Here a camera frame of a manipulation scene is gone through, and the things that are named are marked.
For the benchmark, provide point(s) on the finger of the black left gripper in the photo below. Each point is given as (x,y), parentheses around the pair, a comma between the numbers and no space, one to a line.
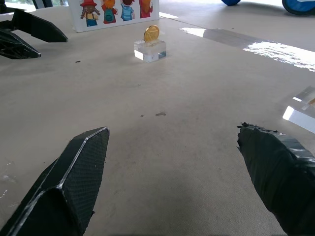
(39,29)
(14,48)

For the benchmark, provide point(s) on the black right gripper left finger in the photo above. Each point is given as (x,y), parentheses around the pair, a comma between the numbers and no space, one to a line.
(73,177)

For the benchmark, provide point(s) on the taped black right gripper right finger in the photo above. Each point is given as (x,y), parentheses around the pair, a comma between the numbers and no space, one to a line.
(283,177)

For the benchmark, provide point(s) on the white box with cartoon children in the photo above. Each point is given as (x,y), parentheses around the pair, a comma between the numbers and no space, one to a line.
(115,14)

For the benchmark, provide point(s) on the clear acrylic coin stand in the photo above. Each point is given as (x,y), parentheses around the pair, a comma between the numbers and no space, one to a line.
(301,115)
(150,51)

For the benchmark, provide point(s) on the gold coin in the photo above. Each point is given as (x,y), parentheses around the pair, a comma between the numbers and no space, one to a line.
(151,34)

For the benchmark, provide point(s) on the blue and black round object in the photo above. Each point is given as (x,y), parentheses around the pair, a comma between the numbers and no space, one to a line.
(299,7)

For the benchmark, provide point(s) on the blue rounded object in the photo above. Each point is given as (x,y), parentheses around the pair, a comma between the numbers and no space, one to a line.
(230,2)

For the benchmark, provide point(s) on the dark furniture frame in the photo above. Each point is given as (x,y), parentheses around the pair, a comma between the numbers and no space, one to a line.
(50,3)

